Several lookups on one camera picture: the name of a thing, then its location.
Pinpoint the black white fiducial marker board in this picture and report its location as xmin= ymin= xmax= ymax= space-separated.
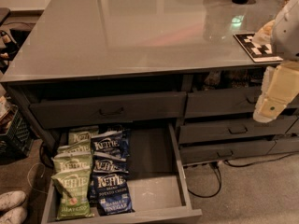
xmin=234 ymin=33 xmax=282 ymax=63

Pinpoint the grey bottom right drawer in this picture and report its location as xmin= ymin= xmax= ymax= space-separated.
xmin=180 ymin=140 xmax=276 ymax=164

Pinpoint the black plastic crate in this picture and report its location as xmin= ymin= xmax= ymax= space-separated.
xmin=0 ymin=109 xmax=33 ymax=158

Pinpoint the rear green chip bag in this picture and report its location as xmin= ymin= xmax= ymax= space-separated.
xmin=68 ymin=126 xmax=99 ymax=145

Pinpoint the green jalapeno chip bag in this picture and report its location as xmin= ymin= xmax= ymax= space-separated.
xmin=51 ymin=168 xmax=94 ymax=220

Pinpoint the white ribbed gripper body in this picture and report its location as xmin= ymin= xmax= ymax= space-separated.
xmin=261 ymin=66 xmax=275 ymax=99

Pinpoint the rear blue chip bag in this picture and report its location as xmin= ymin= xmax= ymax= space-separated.
xmin=91 ymin=131 xmax=129 ymax=159

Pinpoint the grey top right drawer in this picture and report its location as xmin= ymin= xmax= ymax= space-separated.
xmin=184 ymin=86 xmax=299 ymax=119

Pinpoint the grey top left drawer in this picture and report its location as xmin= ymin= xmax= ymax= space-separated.
xmin=30 ymin=91 xmax=186 ymax=129

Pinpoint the white shoe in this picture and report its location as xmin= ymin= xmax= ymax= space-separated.
xmin=0 ymin=206 xmax=27 ymax=224
xmin=0 ymin=190 xmax=26 ymax=212

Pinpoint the grey middle right drawer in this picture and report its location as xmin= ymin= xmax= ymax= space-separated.
xmin=178 ymin=116 xmax=297 ymax=144

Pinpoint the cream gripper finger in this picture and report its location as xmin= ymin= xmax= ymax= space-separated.
xmin=253 ymin=61 xmax=299 ymax=123

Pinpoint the black power cable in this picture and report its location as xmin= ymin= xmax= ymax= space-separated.
xmin=186 ymin=152 xmax=299 ymax=200

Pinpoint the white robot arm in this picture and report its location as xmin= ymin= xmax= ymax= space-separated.
xmin=253 ymin=0 xmax=299 ymax=123

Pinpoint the front blue vinegar chip bag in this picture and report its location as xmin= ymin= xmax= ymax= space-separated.
xmin=93 ymin=173 xmax=133 ymax=216

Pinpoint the grey cabinet frame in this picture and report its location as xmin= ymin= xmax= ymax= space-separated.
xmin=4 ymin=68 xmax=299 ymax=155

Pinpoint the lower white shoe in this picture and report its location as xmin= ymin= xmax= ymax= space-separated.
xmin=0 ymin=206 xmax=27 ymax=224

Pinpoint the open grey middle drawer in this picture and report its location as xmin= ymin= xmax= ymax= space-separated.
xmin=41 ymin=124 xmax=202 ymax=224

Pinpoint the upper white shoe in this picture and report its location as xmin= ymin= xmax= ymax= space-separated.
xmin=0 ymin=190 xmax=26 ymax=212

